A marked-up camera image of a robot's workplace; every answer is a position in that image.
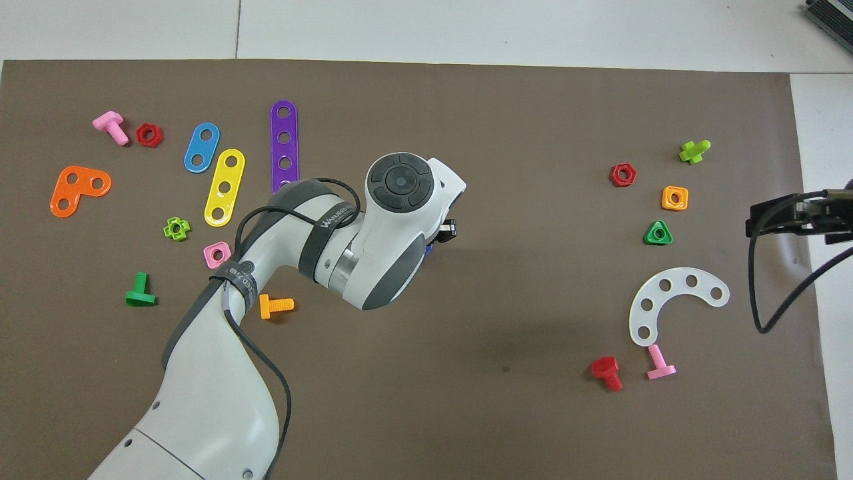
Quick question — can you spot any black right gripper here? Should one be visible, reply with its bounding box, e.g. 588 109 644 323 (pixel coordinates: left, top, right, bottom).
745 190 853 245

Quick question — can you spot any lime green cross-head screw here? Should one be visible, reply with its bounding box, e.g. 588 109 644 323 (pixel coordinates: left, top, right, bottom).
678 139 712 165

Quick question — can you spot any orange plastic screw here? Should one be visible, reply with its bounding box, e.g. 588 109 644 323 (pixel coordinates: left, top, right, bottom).
259 294 295 321

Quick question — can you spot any pink plastic screw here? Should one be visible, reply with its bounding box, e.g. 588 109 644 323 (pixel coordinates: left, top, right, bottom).
92 111 130 146
646 344 677 381

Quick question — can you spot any red plastic screw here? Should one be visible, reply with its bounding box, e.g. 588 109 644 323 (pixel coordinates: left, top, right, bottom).
590 356 624 393

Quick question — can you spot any pink square plastic nut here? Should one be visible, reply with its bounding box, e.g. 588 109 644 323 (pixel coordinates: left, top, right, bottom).
203 241 234 270

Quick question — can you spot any dark green plastic screw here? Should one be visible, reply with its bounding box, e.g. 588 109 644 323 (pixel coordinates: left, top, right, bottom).
125 271 158 307

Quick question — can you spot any white curved five-hole strip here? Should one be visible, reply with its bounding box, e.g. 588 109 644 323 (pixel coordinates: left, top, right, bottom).
628 267 731 347

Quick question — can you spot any brown table mat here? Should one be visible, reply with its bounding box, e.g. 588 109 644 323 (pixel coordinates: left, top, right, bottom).
0 59 839 480

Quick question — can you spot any purple four-hole plastic strip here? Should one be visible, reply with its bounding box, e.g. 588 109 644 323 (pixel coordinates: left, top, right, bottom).
270 100 300 195

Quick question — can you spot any dark grey ribbed device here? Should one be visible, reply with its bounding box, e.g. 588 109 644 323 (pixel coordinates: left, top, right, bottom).
802 0 853 57

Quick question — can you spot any yellow three-hole plastic strip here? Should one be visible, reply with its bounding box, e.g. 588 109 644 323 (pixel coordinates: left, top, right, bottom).
203 148 246 228

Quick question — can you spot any blue two-hole plastic strip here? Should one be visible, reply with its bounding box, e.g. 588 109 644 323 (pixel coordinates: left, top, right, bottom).
183 122 221 174

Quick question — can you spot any orange three-hole angled plate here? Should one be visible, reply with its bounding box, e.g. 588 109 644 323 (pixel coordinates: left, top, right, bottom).
50 165 113 218

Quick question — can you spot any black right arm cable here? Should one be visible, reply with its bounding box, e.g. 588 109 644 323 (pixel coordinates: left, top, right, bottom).
748 190 853 335

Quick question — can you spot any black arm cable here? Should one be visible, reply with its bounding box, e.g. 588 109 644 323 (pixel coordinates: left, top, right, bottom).
222 177 363 480
748 190 853 335

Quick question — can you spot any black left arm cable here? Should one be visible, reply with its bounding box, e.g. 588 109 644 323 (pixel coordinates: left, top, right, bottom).
222 177 363 480

